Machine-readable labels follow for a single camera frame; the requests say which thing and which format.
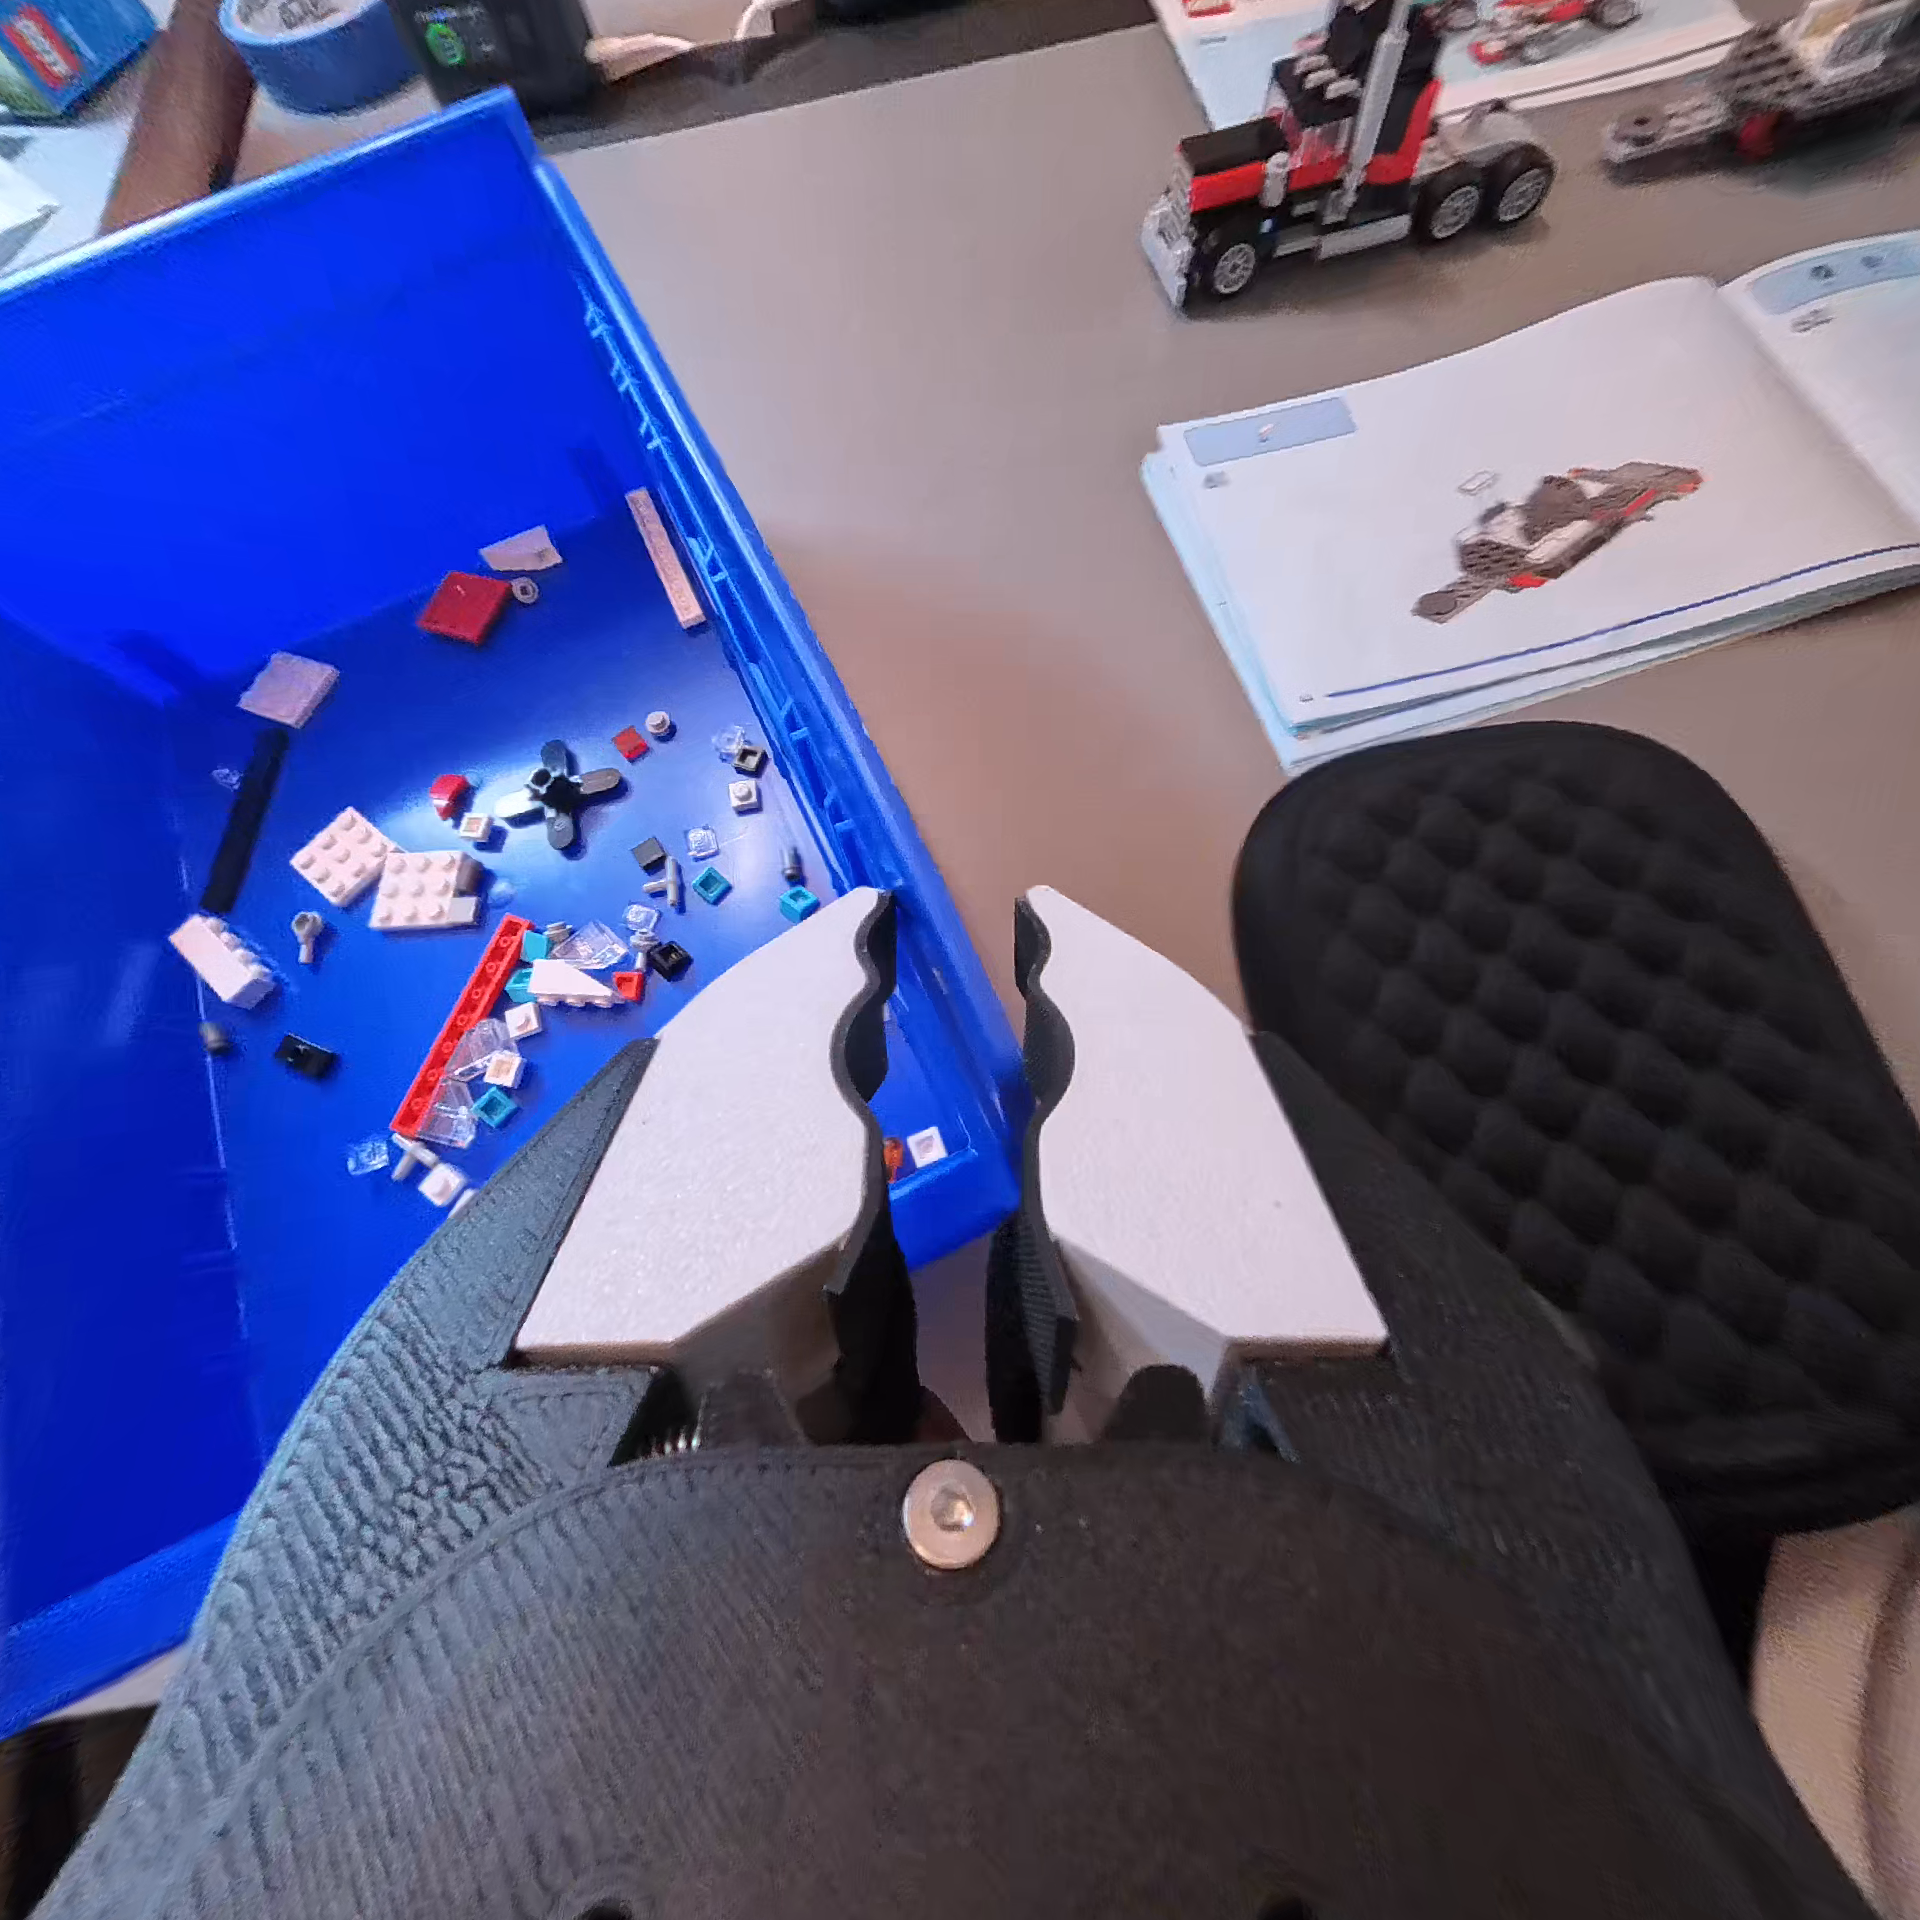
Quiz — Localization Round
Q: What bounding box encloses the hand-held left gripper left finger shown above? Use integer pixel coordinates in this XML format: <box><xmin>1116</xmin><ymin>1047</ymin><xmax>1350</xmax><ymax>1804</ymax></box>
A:
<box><xmin>516</xmin><ymin>885</ymin><xmax>922</xmax><ymax>1447</ymax></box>

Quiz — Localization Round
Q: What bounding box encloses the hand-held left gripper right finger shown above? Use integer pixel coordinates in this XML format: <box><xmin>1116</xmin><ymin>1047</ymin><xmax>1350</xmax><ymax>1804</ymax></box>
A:
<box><xmin>984</xmin><ymin>885</ymin><xmax>1390</xmax><ymax>1445</ymax></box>

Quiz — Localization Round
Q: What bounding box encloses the pile of lego pieces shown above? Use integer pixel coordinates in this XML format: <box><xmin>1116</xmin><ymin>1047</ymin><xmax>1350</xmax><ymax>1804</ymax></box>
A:
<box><xmin>165</xmin><ymin>487</ymin><xmax>949</xmax><ymax>1208</ymax></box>

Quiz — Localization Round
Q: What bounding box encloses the blue plastic bin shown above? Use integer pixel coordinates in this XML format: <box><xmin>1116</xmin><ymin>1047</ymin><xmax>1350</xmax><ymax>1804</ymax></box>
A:
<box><xmin>0</xmin><ymin>84</ymin><xmax>1037</xmax><ymax>1743</ymax></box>

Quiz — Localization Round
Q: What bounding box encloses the open lego instruction booklet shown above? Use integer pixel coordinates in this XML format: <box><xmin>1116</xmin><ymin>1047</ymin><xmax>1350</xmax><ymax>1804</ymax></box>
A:
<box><xmin>1142</xmin><ymin>231</ymin><xmax>1920</xmax><ymax>772</ymax></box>

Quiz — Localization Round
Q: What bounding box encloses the black red lego truck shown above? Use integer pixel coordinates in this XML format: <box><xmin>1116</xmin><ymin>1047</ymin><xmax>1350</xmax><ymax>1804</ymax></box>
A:
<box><xmin>1142</xmin><ymin>0</ymin><xmax>1555</xmax><ymax>312</ymax></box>

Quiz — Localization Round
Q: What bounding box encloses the closed lego instruction booklet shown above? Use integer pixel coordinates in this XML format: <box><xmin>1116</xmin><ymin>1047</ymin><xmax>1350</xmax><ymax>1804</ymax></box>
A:
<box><xmin>1152</xmin><ymin>0</ymin><xmax>1759</xmax><ymax>130</ymax></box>

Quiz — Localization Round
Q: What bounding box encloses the grey partly built lego model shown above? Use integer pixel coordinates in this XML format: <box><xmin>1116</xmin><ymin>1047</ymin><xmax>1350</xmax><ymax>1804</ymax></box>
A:
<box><xmin>1600</xmin><ymin>0</ymin><xmax>1920</xmax><ymax>167</ymax></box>

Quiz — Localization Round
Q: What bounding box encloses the lego set cardboard box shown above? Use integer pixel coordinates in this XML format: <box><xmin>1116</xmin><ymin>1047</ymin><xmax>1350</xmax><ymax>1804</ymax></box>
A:
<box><xmin>0</xmin><ymin>0</ymin><xmax>161</xmax><ymax>124</ymax></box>

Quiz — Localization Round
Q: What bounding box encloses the black quilted chair armrest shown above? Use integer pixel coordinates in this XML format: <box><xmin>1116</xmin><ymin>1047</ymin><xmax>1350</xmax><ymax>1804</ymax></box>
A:
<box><xmin>1234</xmin><ymin>721</ymin><xmax>1920</xmax><ymax>1532</ymax></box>

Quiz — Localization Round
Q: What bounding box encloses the person's pale clothing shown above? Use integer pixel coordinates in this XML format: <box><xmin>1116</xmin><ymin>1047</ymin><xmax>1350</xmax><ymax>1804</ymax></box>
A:
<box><xmin>1756</xmin><ymin>1513</ymin><xmax>1920</xmax><ymax>1920</ymax></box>

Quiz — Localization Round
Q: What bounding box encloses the black box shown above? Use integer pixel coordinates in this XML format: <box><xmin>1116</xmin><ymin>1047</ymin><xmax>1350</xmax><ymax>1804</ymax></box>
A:
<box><xmin>393</xmin><ymin>0</ymin><xmax>592</xmax><ymax>111</ymax></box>

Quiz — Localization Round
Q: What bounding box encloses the brown wooden plank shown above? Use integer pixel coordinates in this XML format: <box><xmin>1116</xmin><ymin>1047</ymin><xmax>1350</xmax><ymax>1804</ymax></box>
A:
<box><xmin>96</xmin><ymin>0</ymin><xmax>255</xmax><ymax>234</ymax></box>

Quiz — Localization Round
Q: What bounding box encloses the blue tape roll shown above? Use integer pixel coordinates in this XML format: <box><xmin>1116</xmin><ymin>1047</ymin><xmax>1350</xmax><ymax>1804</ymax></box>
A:
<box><xmin>216</xmin><ymin>0</ymin><xmax>423</xmax><ymax>114</ymax></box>

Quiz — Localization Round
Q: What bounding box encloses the white paper sheet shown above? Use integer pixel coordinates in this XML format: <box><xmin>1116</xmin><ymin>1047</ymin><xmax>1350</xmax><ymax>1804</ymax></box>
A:
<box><xmin>0</xmin><ymin>127</ymin><xmax>68</xmax><ymax>280</ymax></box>

